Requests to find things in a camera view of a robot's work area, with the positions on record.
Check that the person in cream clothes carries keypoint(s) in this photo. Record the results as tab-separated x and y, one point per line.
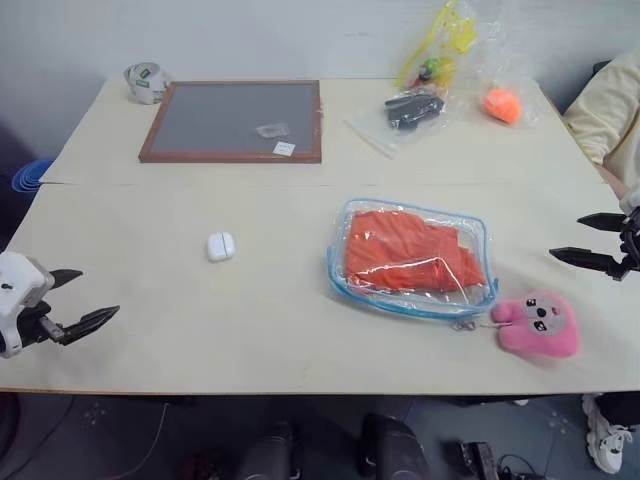
610	110

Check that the stack of blue bowls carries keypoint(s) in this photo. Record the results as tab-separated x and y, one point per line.
32	176

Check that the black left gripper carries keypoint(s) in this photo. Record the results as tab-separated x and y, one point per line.
42	327

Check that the orange cloth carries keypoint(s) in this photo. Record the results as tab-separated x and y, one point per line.
395	245

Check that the clear pouch with orange cloth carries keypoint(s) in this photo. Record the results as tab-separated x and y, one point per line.
400	305

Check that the white earbuds case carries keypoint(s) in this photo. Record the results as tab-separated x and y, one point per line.
220	246

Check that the small white sticker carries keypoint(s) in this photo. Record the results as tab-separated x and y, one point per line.
284	148

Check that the green toy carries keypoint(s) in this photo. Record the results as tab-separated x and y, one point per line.
431	66

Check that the dark rounded shape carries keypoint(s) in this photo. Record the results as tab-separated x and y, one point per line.
392	447

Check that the orange fluffy ball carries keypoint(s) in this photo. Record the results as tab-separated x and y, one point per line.
502	105

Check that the clear tape roll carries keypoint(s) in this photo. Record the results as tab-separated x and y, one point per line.
145	82

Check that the wooden framed grey board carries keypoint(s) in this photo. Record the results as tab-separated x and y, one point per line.
225	117

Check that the black cloth item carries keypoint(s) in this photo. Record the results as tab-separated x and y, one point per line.
415	111

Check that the crumpled clear plastic scrap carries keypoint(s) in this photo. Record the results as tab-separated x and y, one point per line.
272	130

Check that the pink plush toy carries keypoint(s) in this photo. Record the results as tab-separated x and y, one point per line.
542	325

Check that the clear bag yellow zip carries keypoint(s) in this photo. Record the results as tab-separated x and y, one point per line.
450	45

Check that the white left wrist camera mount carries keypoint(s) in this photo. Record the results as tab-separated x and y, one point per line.
17	285

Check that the white sneaker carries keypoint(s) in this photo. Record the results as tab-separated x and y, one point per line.
607	440

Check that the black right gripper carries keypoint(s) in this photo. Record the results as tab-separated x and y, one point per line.
631	240

